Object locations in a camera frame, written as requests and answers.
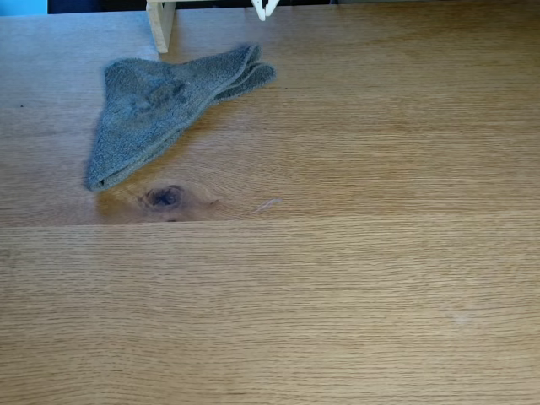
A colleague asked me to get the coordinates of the pale wooden stand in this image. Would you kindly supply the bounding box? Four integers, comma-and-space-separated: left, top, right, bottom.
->
145, 0, 254, 55

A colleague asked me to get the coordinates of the grey terry cleaning cloth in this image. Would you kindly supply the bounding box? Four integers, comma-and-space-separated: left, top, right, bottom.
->
85, 41, 278, 193

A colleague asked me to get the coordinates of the dark blue furniture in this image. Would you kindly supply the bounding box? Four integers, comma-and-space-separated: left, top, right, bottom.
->
47, 0, 148, 15

